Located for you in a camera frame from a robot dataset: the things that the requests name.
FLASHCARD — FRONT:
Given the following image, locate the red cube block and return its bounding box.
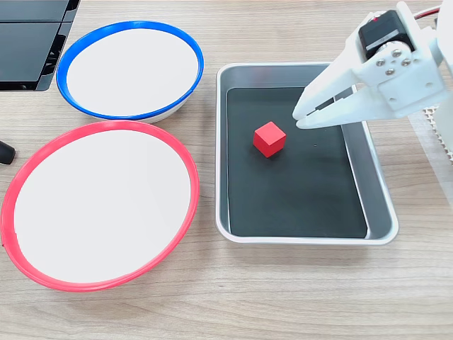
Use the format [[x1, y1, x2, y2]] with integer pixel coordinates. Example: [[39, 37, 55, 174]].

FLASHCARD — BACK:
[[252, 120, 287, 159]]

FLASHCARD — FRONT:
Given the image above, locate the silver metal tray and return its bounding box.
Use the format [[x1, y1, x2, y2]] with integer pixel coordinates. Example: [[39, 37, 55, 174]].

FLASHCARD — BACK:
[[214, 62, 400, 245]]

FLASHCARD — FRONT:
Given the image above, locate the black tray liner mat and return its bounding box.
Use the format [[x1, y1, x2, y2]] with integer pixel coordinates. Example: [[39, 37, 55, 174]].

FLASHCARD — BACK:
[[226, 87, 369, 239]]

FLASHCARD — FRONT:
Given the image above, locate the white dish with blue rim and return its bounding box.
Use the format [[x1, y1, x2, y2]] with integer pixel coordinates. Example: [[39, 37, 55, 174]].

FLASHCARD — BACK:
[[56, 20, 205, 124]]

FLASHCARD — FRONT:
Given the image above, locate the white dish with red rim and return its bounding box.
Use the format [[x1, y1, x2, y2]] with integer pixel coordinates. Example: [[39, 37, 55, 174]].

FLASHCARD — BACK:
[[0, 120, 200, 293]]

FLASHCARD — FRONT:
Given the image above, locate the white mesh grid mat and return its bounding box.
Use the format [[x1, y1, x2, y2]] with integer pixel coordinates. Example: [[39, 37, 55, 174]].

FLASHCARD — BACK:
[[423, 106, 453, 164]]

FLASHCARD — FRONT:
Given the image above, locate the black glossy panel device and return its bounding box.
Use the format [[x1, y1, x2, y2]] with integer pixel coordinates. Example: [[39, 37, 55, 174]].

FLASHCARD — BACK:
[[0, 0, 81, 92]]

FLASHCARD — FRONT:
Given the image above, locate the black rounded foot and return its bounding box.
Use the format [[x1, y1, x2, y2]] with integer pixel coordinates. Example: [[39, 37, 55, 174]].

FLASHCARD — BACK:
[[0, 140, 17, 165]]

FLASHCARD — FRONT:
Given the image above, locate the red and black cable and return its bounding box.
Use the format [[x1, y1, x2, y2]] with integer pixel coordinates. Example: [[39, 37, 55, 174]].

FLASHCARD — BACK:
[[412, 7, 443, 21]]

